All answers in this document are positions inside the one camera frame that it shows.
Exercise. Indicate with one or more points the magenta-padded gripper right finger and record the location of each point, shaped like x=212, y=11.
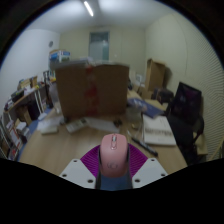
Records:
x=150, y=171

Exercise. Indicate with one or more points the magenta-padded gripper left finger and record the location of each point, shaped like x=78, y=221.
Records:
x=76, y=173

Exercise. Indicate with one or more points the pink computer mouse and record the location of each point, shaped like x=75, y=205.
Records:
x=114, y=156

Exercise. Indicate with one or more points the blue-grey round mouse pad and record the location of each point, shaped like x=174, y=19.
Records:
x=115, y=184

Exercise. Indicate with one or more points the black pen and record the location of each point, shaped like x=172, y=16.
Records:
x=143, y=144

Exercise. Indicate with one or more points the white keyboard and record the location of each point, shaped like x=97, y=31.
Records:
x=159, y=130

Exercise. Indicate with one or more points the plain white paper sheet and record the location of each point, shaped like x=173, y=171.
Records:
x=103, y=125

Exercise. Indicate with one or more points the blue book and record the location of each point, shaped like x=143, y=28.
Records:
x=146, y=107

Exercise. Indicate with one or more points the black office chair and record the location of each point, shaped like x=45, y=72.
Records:
x=186, y=110

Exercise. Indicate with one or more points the low white shelf unit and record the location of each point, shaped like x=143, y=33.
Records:
x=11, y=136

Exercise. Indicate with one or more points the large brown cardboard box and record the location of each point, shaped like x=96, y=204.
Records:
x=73, y=90

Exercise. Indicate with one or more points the wooden side desk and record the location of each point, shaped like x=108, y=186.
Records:
x=25, y=96

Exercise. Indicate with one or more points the tall open cardboard box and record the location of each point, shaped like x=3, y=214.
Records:
x=155, y=75

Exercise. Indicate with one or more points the blue and white display cabinet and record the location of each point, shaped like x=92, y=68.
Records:
x=60, y=56

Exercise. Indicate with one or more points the grey-blue door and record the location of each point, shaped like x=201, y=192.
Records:
x=99, y=46

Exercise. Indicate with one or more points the ceiling tube light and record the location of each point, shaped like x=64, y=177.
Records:
x=88, y=8

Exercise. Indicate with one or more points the round wall fixture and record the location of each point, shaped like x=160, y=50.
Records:
x=50, y=43

